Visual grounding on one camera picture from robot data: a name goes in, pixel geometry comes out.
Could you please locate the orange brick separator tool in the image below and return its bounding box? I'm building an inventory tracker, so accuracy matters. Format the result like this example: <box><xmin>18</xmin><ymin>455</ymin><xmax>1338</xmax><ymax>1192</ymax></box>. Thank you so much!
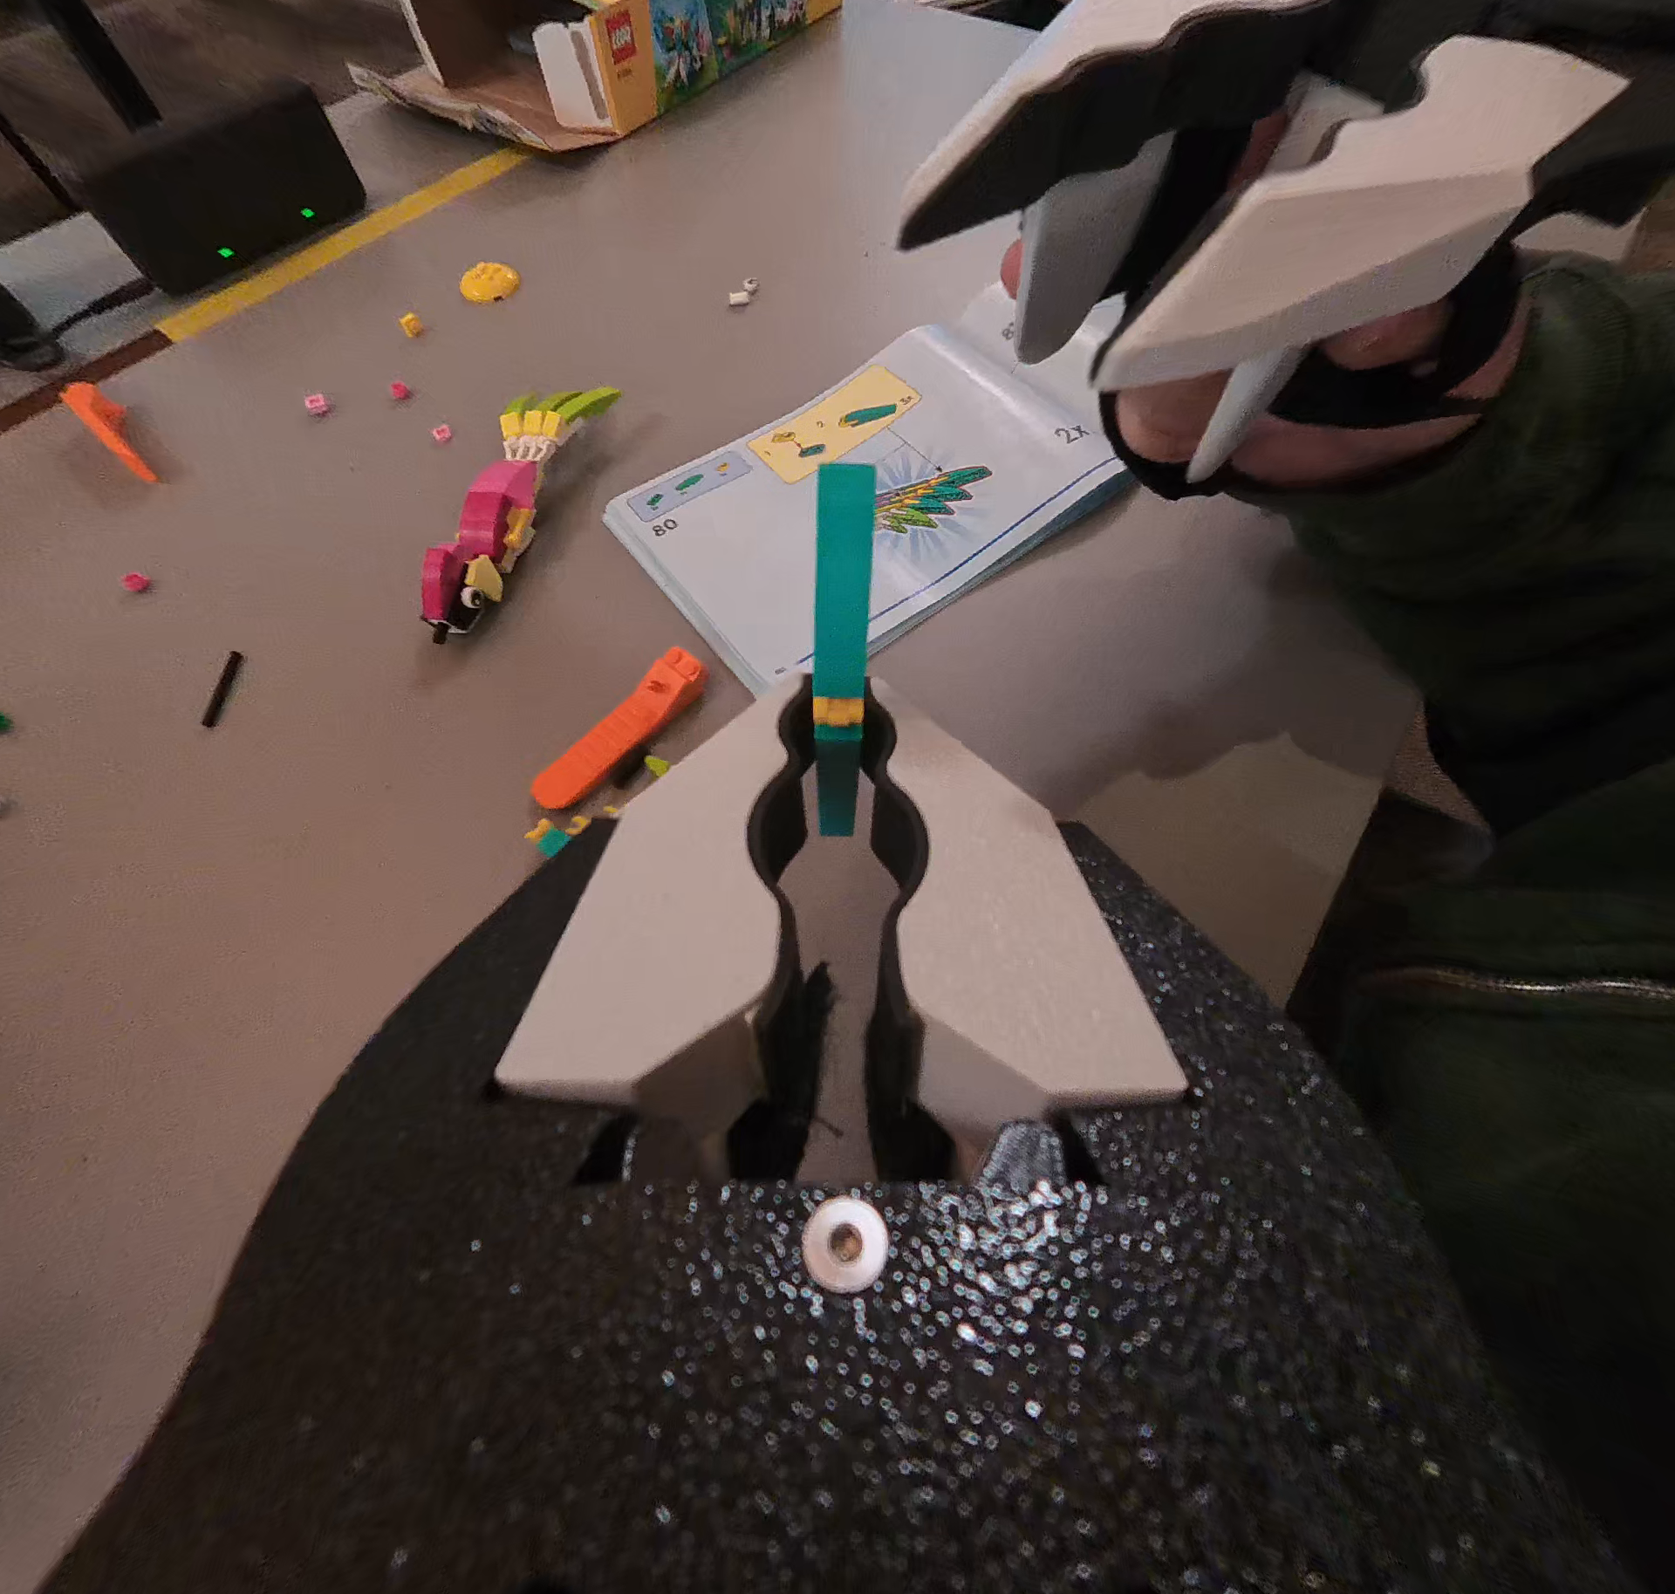
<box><xmin>529</xmin><ymin>646</ymin><xmax>708</xmax><ymax>813</ymax></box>

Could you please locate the black box with green lights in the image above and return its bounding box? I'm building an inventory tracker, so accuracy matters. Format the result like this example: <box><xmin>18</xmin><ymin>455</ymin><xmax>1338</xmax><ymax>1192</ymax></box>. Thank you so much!
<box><xmin>85</xmin><ymin>81</ymin><xmax>369</xmax><ymax>301</ymax></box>

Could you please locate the person's right hand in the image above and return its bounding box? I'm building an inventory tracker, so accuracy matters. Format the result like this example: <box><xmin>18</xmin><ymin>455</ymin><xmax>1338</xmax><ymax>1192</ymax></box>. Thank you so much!
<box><xmin>1001</xmin><ymin>108</ymin><xmax>1521</xmax><ymax>498</ymax></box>

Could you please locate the teal lego feather piece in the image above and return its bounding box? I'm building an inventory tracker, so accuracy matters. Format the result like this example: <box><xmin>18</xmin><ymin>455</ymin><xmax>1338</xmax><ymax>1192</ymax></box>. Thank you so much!
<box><xmin>809</xmin><ymin>461</ymin><xmax>878</xmax><ymax>839</ymax></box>

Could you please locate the yellow tape strip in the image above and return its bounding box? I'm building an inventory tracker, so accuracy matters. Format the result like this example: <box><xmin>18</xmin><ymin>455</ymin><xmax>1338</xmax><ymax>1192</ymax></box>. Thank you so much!
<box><xmin>154</xmin><ymin>147</ymin><xmax>533</xmax><ymax>348</ymax></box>

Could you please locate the black cable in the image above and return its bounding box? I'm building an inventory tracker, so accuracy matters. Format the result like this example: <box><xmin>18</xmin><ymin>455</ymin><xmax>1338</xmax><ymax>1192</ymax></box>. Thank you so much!
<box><xmin>0</xmin><ymin>277</ymin><xmax>157</xmax><ymax>373</ymax></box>

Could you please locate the colourful cardboard lego box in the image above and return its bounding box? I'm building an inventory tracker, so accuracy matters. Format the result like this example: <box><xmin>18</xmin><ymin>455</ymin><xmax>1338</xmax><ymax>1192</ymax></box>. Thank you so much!
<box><xmin>344</xmin><ymin>0</ymin><xmax>847</xmax><ymax>156</ymax></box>

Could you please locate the lego instruction booklet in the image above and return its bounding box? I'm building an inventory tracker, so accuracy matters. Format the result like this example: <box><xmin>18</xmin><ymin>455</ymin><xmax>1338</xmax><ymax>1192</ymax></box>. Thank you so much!
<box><xmin>604</xmin><ymin>284</ymin><xmax>1143</xmax><ymax>694</ymax></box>

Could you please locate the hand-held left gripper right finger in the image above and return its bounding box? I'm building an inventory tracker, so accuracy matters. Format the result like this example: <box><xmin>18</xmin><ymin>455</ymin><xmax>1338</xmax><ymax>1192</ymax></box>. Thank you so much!
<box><xmin>864</xmin><ymin>676</ymin><xmax>1187</xmax><ymax>1180</ymax></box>

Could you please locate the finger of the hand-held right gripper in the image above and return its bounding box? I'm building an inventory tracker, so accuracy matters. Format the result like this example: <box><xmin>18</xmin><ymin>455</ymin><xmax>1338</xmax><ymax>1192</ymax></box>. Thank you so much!
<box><xmin>1090</xmin><ymin>33</ymin><xmax>1632</xmax><ymax>486</ymax></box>
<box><xmin>895</xmin><ymin>0</ymin><xmax>1336</xmax><ymax>369</ymax></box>

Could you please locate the person's green jacket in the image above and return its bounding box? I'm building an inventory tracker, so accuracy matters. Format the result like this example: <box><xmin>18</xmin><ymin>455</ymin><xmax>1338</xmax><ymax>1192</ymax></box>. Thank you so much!
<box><xmin>1287</xmin><ymin>756</ymin><xmax>1675</xmax><ymax>1594</ymax></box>

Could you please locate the orange lego beak piece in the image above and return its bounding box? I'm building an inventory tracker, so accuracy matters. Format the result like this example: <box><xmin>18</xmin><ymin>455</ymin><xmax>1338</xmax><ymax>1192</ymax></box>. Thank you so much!
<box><xmin>58</xmin><ymin>383</ymin><xmax>161</xmax><ymax>486</ymax></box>

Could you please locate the person's right forearm green sleeve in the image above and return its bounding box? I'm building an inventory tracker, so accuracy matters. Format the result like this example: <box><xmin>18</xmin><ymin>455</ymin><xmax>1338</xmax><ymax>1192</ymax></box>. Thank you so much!
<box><xmin>1274</xmin><ymin>252</ymin><xmax>1675</xmax><ymax>764</ymax></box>

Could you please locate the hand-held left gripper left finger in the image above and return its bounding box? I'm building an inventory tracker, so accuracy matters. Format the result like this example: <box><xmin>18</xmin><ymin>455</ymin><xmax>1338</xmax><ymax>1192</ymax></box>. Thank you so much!
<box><xmin>495</xmin><ymin>676</ymin><xmax>802</xmax><ymax>1180</ymax></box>

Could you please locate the pink lego bird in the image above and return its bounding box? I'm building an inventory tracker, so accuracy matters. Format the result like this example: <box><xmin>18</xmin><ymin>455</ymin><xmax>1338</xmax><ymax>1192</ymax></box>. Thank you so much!
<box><xmin>418</xmin><ymin>385</ymin><xmax>625</xmax><ymax>647</ymax></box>

